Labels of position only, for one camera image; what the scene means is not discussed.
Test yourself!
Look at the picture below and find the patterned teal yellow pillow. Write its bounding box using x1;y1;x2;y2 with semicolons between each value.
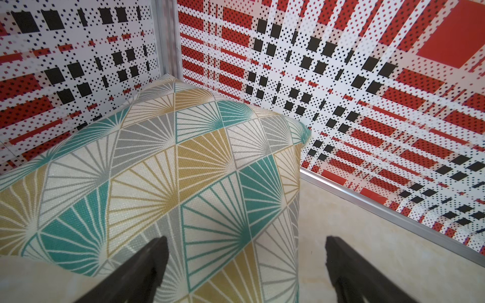
1;75;311;302

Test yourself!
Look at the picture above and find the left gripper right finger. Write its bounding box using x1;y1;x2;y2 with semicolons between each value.
325;236;416;302

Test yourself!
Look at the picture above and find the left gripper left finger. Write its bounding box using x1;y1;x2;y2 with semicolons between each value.
77;236;169;303

